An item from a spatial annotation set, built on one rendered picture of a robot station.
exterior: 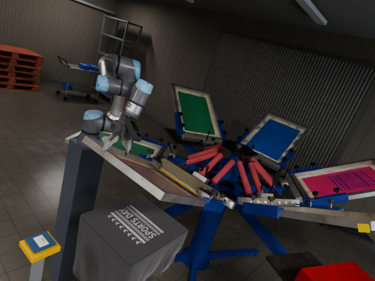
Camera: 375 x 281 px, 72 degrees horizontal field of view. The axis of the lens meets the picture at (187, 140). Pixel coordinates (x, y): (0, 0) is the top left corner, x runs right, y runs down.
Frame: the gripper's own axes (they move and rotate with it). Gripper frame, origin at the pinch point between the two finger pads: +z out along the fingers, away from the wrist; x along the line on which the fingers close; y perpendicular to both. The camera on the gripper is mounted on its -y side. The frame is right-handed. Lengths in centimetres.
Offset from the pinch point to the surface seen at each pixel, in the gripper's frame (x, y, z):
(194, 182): -65, -11, 5
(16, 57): -199, 572, 14
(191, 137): -154, 57, -15
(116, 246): -22, -8, 46
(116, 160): -5.1, 2.3, 3.3
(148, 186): -4.9, -20.1, 4.4
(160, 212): -62, -1, 34
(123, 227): -33, 1, 42
